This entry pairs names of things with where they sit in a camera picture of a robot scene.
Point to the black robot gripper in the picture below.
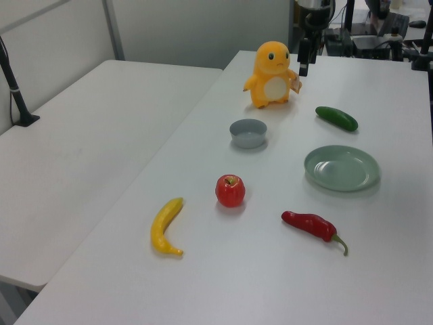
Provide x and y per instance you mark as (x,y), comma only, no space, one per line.
(316,20)

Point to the red apple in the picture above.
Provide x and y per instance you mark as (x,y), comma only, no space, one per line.
(230,193)

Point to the small grey bowl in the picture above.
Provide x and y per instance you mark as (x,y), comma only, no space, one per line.
(248,140)

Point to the black electronics box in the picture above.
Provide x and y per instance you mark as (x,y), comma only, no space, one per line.
(338,42)

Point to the paper tag on plush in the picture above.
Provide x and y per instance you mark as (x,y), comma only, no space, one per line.
(296,84)

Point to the orange plush toy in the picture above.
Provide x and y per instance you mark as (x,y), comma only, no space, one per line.
(270,67)

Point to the green cucumber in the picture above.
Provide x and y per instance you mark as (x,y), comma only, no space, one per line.
(336,118)

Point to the black keyboard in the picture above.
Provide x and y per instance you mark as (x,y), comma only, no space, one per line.
(395,23)

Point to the black computer mouse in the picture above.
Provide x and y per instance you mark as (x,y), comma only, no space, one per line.
(417,23)

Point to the black clamp stand pole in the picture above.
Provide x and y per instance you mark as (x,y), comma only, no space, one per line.
(423,54)

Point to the pale green plate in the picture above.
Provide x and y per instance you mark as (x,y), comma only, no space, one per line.
(341,169)

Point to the red chili pepper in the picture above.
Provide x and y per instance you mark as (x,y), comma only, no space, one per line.
(311,223)

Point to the yellow banana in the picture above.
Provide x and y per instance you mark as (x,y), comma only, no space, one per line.
(160,227)

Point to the white side table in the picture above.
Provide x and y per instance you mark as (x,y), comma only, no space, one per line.
(84,152)

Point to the black camera stand pole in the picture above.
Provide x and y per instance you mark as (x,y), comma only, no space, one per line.
(17,94)

